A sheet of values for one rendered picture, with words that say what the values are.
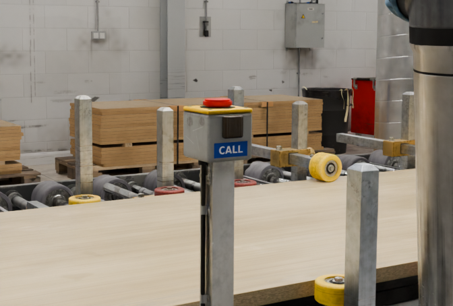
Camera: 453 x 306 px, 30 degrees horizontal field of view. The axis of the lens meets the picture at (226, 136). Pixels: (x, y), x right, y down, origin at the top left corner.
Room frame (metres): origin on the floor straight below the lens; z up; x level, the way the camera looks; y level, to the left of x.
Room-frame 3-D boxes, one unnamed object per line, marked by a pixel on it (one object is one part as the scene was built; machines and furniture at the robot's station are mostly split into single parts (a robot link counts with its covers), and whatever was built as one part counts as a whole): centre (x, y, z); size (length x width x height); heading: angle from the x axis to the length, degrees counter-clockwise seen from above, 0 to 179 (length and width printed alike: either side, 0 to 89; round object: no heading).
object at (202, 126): (1.14, 0.01, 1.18); 0.07 x 0.07 x 0.08; 31
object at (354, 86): (9.92, -1.86, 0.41); 0.76 x 0.48 x 0.81; 127
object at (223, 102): (1.14, 0.01, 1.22); 0.04 x 0.04 x 0.02
